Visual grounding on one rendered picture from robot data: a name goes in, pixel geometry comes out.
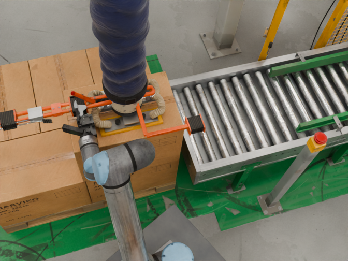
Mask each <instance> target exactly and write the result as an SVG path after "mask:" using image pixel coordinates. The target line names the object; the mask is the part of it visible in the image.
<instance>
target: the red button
mask: <svg viewBox="0 0 348 261"><path fill-rule="evenodd" d="M314 141H315V142H316V143H317V144H325V143H326V142H327V136H326V135H325V134H324V133H322V132H317V133H316V134H315V135H314Z"/></svg>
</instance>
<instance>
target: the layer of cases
mask: <svg viewBox="0 0 348 261"><path fill-rule="evenodd" d="M85 51H86V52H85ZM100 61H101V59H100V57H99V47H94V48H88V49H86V50H85V49H83V50H78V51H73V52H67V53H62V54H57V55H52V56H46V57H41V58H37V59H32V60H29V61H21V62H16V63H11V64H6V65H1V66H0V112H4V111H9V110H13V109H15V110H16V112H21V111H26V110H27V109H30V108H35V107H39V106H41V107H46V106H50V105H51V104H55V103H64V97H63V92H62V91H64V90H69V89H75V88H80V87H84V86H89V85H95V84H100V83H102V78H103V72H102V70H101V68H100ZM45 119H52V122H53V123H43V122H35V123H30V124H26V125H21V126H17V128H16V129H11V130H6V131H3V129H2V130H0V226H1V227H5V226H8V225H12V224H16V223H20V222H24V221H28V220H31V219H35V218H39V217H42V216H45V215H49V214H54V213H57V212H61V211H65V210H69V209H72V208H76V207H80V206H84V205H88V204H91V203H94V202H98V201H102V200H106V197H105V193H104V190H103V187H102V185H99V184H98V183H97V182H96V181H85V182H83V180H82V176H81V173H80V170H79V167H78V164H77V161H76V158H75V155H74V151H73V145H72V141H71V136H70V134H69V133H66V132H63V130H62V126H63V124H67V125H68V119H67V114H66V113H65V114H63V115H61V116H58V117H53V116H52V117H47V118H45ZM178 164H179V160H177V161H173V162H168V163H163V164H159V165H155V166H150V167H146V168H143V169H141V170H138V171H135V172H133V173H130V180H131V184H132V188H133V192H136V191H140V190H144V189H148V188H151V187H155V186H159V185H162V184H166V183H170V182H174V181H176V176H177V171H178Z"/></svg>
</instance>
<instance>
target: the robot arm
mask: <svg viewBox="0 0 348 261"><path fill-rule="evenodd" d="M74 108H75V113H76V117H77V119H76V120H77V124H78V127H74V126H70V125H67V124H63V126H62V130H63V132H66V133H69V134H73V135H77V136H80V139H79V141H78V142H79V147H80V152H81V156H82V161H83V173H84V176H85V177H86V178H87V179H88V180H90V181H96V182H97V183H98V184H99V185H102V187H103V190H104V193H105V197H106V201H107V205H108V209H109V212H110V216H111V220H112V223H113V227H114V231H115V235H116V238H117V241H118V245H119V249H120V252H121V256H122V261H194V256H193V253H192V251H191V250H190V248H189V247H188V246H187V245H185V244H183V243H181V242H173V243H171V244H169V245H167V246H166V247H165V248H164V249H163V250H161V251H159V252H157V253H154V254H152V255H151V254H150V253H148V252H147V248H146V243H145V240H144V236H143V232H142V227H141V223H140V218H139V214H138V210H137V205H136V201H135V196H134V192H133V188H132V184H131V176H130V173H133V172H135V171H138V170H141V169H143V168H145V167H147V166H149V165H150V164H151V163H152V162H153V161H154V159H155V147H154V145H153V144H152V143H151V142H150V141H148V140H146V139H135V140H133V141H130V142H127V143H125V144H121V145H119V146H116V147H114V148H111V149H108V150H105V151H101V152H100V150H99V146H98V142H97V133H96V129H95V125H94V120H93V116H92V114H88V113H87V114H85V115H83V111H84V110H85V109H86V105H77V103H76V101H75V102H74ZM79 112H80V114H79Z"/></svg>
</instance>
